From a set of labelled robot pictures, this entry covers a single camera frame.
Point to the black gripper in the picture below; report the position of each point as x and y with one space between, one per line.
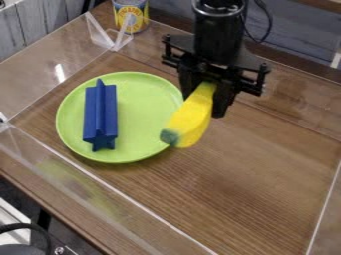
245 70

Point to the yellow toy banana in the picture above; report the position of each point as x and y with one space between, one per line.
189 121

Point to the blue star-shaped block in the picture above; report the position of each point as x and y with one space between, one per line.
100 127

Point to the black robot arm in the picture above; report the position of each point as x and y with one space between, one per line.
213 55

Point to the green plate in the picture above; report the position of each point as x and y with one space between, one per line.
147 99

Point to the yellow blue tin can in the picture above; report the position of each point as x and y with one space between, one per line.
134 12

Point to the clear acrylic corner bracket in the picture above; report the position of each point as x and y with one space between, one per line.
108 38

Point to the clear acrylic tray wall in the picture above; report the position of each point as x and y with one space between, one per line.
254 191

